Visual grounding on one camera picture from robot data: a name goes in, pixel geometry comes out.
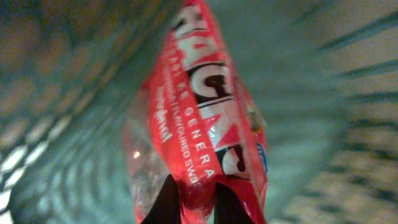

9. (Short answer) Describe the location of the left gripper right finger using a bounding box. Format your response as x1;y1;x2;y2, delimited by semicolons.
214;183;254;224

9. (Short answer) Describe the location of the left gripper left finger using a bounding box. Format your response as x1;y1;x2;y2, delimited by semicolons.
141;174;182;224

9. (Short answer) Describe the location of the red candy bag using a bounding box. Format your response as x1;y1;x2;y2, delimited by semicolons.
123;1;267;223

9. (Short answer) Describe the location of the grey plastic mesh basket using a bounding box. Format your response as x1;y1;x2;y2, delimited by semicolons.
1;0;397;223

